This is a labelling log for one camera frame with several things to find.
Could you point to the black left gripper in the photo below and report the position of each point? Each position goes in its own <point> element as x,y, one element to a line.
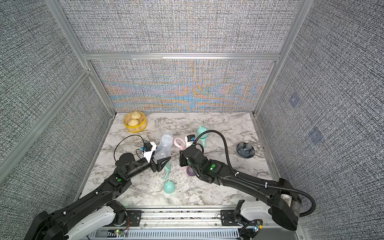
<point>159,167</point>

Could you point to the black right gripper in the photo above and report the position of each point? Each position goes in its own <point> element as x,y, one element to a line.
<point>184,157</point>

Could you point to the clear bottle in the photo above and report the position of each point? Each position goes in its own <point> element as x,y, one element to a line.
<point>164,148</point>
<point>202,141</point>

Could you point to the purple nipple collar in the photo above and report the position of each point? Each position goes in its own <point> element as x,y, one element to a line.
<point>190,172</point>

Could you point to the mint cap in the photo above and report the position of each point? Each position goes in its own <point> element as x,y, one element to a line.
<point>169,187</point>
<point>200,132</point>

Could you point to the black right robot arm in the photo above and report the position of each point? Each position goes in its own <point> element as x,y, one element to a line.
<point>284,202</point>

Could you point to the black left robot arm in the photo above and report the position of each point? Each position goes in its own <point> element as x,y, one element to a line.
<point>96,209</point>

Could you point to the yellow bamboo steamer basket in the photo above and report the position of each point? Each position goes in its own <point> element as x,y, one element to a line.
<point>136,129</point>

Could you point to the lower steamed bun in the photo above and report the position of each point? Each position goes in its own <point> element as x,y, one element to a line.
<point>133,122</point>

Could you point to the steamed bun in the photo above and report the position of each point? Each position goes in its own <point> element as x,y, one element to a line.
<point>135,115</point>
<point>133,122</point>

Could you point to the patterned small bowl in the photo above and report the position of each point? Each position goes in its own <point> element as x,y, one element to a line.
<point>245,150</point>

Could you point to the upper steamed bun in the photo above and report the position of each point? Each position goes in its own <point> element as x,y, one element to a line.
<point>135,115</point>

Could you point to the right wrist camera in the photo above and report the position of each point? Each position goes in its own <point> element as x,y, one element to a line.
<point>189,139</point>

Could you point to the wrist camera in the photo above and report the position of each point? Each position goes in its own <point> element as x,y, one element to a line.
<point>189,139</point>
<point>148,151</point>

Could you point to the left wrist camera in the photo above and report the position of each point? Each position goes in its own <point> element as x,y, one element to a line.
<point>148,151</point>

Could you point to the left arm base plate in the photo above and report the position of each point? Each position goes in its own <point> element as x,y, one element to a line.
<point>130,217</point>

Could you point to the aluminium front rail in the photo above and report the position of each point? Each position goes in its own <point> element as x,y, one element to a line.
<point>195,223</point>

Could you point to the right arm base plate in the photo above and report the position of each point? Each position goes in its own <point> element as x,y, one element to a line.
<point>230,218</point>

